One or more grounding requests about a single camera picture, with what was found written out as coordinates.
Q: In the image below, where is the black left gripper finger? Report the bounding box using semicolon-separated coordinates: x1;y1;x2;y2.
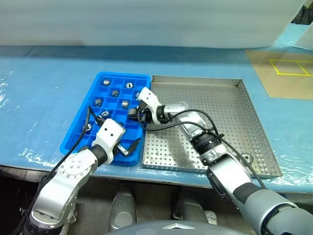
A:
127;138;142;158

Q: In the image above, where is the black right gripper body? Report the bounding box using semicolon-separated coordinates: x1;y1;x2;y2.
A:
137;103;153;123

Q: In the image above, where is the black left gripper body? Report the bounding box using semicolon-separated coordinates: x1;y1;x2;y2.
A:
113;138;131;158

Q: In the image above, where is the blue compartment tray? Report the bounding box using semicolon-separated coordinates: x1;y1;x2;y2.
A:
60;71;151;167

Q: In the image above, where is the perforated metal tray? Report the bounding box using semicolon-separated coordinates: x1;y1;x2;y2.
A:
142;75;283;179

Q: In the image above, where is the grey rounded robot leg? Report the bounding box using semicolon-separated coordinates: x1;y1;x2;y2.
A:
111;188;136;231
178;195;205;222

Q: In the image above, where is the dark grey robot torso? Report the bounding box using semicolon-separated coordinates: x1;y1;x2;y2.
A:
105;220;252;235

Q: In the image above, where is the white rounded object under table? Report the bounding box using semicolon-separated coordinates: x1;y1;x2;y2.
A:
204;210;218;225

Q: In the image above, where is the yellow tape rectangle marking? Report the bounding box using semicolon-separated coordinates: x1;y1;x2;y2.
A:
269;58;310;75

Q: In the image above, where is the tan mat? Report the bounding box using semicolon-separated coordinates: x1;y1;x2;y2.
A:
246;48;313;100

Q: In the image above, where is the white leaning panel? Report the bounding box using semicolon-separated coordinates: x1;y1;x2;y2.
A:
294;23;313;50

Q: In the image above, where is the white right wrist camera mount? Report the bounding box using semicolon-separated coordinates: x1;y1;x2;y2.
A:
136;87;160;124

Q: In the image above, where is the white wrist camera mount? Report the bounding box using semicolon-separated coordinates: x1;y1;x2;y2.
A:
92;119;126;165
136;87;160;124

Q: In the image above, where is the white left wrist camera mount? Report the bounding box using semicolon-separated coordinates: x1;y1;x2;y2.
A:
92;119;126;165

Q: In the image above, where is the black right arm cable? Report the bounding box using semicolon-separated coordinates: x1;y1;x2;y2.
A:
137;109;267;189

